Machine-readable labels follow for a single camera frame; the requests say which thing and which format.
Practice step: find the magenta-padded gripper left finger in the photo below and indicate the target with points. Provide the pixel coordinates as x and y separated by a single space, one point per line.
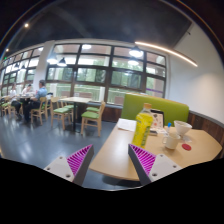
58 166

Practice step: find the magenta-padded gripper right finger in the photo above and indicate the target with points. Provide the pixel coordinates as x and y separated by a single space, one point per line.
163 166

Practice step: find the yellow drink bottle orange cap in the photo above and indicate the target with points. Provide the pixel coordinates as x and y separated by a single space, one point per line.
142 126

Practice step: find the white ribbed mug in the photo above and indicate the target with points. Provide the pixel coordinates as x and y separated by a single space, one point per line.
172 141

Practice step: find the flat round red coaster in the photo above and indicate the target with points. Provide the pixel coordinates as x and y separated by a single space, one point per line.
186 147

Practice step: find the small dark box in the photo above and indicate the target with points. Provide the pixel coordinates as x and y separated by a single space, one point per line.
153 132

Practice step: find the small blue-capped bottle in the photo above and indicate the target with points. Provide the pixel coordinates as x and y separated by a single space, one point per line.
169 126

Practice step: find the white bowl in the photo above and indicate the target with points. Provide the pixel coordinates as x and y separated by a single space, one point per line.
182 127

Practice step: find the white paper sheet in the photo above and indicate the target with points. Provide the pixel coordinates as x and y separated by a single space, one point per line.
126 125

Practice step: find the group of wooden green-seat chairs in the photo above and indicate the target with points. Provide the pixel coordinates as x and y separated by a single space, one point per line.
90 115

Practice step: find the green upholstered bench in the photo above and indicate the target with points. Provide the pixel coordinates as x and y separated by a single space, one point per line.
140 103

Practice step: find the wooden dining table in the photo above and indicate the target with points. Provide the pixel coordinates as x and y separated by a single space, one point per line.
75 100

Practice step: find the person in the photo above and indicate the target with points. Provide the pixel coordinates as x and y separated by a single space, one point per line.
14 95
27 89
41 93

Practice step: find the long curved ceiling light strip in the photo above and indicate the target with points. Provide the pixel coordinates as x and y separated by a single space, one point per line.
166 50

